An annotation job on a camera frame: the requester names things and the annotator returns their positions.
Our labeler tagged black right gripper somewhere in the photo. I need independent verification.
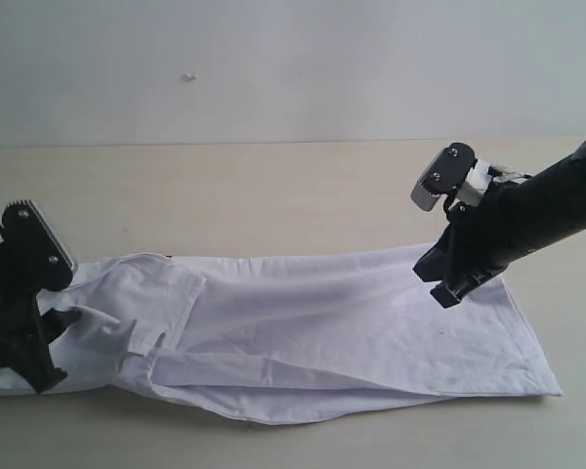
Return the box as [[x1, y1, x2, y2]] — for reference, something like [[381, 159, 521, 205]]
[[413, 188, 537, 309]]

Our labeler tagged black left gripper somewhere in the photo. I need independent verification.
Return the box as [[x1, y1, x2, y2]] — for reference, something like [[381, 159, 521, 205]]
[[0, 240, 81, 394]]

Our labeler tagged white t-shirt red Chinese patch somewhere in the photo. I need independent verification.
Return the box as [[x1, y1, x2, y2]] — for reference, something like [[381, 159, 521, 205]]
[[0, 242, 564, 422]]

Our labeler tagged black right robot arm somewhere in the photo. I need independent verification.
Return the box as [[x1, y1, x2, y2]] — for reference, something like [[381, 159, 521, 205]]
[[410, 140, 586, 308]]

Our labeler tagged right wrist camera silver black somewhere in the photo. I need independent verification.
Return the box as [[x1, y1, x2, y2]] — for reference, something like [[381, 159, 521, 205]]
[[410, 143, 477, 212]]

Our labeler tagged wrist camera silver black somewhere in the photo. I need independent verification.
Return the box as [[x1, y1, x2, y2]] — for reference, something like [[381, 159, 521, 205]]
[[1, 199, 78, 291], [410, 143, 477, 212]]

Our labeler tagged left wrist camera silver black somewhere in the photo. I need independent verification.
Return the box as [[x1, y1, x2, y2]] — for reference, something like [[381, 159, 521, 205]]
[[1, 199, 78, 291]]

